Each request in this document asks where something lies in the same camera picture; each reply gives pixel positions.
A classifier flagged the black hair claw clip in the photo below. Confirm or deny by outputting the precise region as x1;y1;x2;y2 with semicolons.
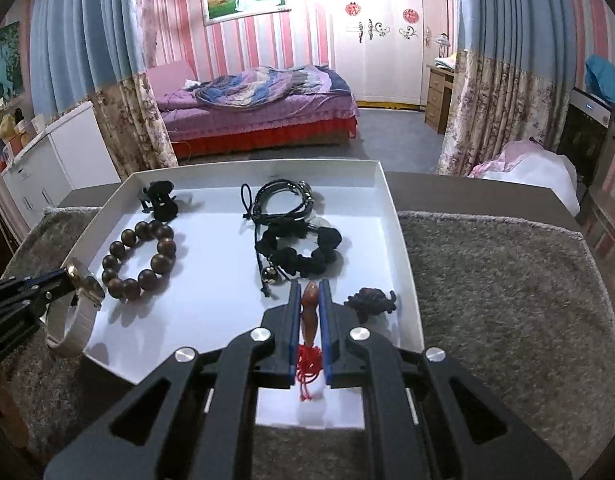
138;180;181;222

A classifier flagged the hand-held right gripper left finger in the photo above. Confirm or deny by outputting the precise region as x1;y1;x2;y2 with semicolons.
44;280;301;480

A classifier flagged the reddish pendant red cord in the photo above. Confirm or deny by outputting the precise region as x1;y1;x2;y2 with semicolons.
295;281;324;403

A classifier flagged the white strap wristwatch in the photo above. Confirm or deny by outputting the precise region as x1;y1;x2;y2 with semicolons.
45;257;107;358

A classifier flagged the green wall poster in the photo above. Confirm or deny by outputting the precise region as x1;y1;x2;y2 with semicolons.
0;22;23;111

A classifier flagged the blue cloth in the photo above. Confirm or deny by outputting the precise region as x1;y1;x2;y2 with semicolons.
585;56;615;111

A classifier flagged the blue floral curtain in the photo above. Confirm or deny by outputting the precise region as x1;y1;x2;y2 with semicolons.
30;0;179;178
437;0;575;178

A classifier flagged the white cabinet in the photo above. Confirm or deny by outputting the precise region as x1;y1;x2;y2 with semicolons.
2;101;122;228

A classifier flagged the white wardrobe with decals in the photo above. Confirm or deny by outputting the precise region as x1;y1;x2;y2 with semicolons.
332;0;438;103

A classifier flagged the pink and white bundle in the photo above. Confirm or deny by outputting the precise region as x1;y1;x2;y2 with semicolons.
467;140;582;213

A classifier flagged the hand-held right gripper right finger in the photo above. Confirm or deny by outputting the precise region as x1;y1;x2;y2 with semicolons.
318;279;573;480

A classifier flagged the brown wooden nightstand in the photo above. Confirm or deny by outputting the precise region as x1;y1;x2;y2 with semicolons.
424;64;455;135

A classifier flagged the black cord bracelet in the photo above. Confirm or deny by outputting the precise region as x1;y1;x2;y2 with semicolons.
240;179;315;226

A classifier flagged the white shallow box tray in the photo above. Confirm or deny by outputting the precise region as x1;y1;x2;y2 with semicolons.
62;159;422;431

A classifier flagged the yellow plush toy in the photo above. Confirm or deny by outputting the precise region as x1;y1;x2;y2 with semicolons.
0;114;18;148

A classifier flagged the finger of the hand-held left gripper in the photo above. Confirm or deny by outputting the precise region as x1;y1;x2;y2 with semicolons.
15;282;81;318
0;269;71;302

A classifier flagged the dark brown carved pendant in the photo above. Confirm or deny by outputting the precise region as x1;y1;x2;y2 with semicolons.
344;286;399;317

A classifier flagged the black tall appliance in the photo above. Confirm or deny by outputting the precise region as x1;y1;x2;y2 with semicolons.
557;87;615;188

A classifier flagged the grey shaggy rug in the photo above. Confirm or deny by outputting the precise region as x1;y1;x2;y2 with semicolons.
0;205;615;480

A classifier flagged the black bead bracelet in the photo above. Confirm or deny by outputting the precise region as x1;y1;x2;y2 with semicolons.
255;222;343;300

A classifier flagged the striped purple blanket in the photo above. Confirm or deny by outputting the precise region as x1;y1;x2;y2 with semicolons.
195;66;351;110

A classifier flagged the brown wooden bead bracelet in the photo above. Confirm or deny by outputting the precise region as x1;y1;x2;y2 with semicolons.
102;220;178;303

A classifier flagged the purple bed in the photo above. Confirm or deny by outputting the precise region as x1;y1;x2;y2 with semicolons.
146;62;361;158

